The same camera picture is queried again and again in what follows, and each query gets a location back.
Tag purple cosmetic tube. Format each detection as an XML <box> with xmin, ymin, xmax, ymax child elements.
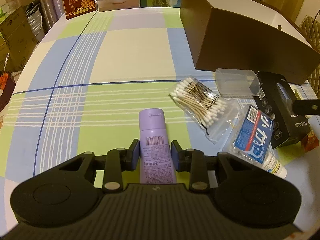
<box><xmin>139</xmin><ymin>108</ymin><xmax>176</xmax><ymax>184</ymax></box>

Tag black razor box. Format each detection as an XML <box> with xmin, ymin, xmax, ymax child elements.
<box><xmin>254</xmin><ymin>72</ymin><xmax>311</xmax><ymax>149</ymax></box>

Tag red snack packet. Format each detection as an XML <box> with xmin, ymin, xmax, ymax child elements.
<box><xmin>301</xmin><ymin>131</ymin><xmax>319</xmax><ymax>153</ymax></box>

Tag cotton swabs bag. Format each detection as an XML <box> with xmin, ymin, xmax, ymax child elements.
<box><xmin>169</xmin><ymin>76</ymin><xmax>240</xmax><ymax>144</ymax></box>

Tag blue floss pick pack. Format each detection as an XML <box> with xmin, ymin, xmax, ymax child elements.
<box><xmin>222</xmin><ymin>105</ymin><xmax>274</xmax><ymax>167</ymax></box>

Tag white small tube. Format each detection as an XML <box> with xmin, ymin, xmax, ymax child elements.
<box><xmin>262</xmin><ymin>153</ymin><xmax>287</xmax><ymax>179</ymax></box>

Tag clear plastic container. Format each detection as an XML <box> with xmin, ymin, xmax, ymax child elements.
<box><xmin>215</xmin><ymin>68</ymin><xmax>260</xmax><ymax>98</ymax></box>

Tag checkered tablecloth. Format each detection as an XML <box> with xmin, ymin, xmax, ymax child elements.
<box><xmin>0</xmin><ymin>6</ymin><xmax>320</xmax><ymax>233</ymax></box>

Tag brown open cardboard box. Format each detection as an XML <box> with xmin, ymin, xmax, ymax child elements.
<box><xmin>180</xmin><ymin>0</ymin><xmax>319</xmax><ymax>85</ymax></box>

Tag dark wooden tray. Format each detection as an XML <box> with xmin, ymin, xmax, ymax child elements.
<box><xmin>0</xmin><ymin>70</ymin><xmax>16</xmax><ymax>111</ymax></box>

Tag brown cardboard carton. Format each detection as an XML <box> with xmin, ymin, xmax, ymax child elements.
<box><xmin>1</xmin><ymin>7</ymin><xmax>37</xmax><ymax>72</ymax></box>

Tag stacked white bowls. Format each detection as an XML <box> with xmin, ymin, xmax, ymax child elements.
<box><xmin>24</xmin><ymin>0</ymin><xmax>45</xmax><ymax>42</ymax></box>

